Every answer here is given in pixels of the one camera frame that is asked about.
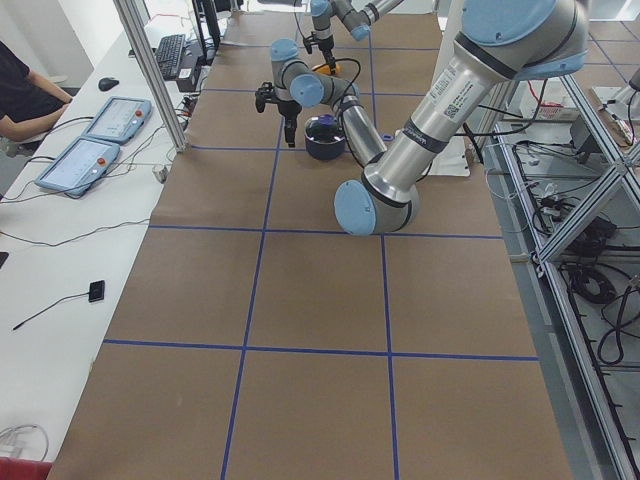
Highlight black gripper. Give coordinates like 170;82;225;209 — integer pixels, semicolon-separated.
278;100;302;148
303;31;337;73

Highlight yellow corn cob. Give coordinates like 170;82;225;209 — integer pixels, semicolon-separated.
312;63;341;76

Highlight glass pot lid blue knob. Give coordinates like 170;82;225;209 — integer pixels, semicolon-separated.
304;114;345;144

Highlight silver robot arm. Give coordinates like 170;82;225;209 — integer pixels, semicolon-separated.
256;0;590;236
300;0;402;76

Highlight dark blue saucepan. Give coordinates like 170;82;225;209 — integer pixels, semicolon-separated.
303;115;396;162

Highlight small metal cylinder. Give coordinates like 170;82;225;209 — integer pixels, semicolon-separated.
152;165;168;183

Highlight black keyboard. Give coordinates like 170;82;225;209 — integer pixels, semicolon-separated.
155;34;186;80

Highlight blue teach pendant far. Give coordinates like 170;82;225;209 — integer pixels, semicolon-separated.
83;96;152;145

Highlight blue teach pendant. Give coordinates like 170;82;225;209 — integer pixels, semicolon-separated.
35;136;120;198
83;96;152;145

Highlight black computer mouse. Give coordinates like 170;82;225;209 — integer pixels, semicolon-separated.
98;77;120;92

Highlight blue teach pendant near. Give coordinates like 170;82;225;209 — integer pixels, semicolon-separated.
35;136;120;198

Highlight brown paper table cover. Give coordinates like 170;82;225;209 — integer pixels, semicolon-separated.
51;13;572;479

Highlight seated person black shirt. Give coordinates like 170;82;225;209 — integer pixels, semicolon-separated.
1;43;73;142

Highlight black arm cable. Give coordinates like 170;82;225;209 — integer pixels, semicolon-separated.
334;57;362;101

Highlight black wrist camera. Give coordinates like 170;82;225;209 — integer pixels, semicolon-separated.
255;82;278;113

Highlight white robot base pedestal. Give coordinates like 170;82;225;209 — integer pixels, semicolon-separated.
394;0;481;177

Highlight aluminium frame post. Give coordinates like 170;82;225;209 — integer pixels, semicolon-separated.
113;0;187;152

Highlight small black pad with cable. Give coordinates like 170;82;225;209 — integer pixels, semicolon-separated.
12;280;106;331

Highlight aluminium frame rack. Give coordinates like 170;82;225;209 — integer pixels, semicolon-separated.
473;65;639;479

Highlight white cable bundle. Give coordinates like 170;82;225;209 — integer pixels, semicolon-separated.
0;423;50;460

